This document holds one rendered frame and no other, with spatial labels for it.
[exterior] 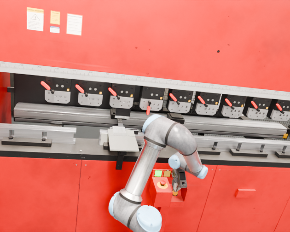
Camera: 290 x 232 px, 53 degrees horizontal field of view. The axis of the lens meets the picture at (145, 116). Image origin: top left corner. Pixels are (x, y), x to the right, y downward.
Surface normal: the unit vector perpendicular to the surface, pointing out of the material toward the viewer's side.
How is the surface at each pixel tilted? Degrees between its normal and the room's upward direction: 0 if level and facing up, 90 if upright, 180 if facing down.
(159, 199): 90
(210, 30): 90
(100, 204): 90
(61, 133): 90
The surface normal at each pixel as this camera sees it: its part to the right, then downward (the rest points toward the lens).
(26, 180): 0.17, 0.43
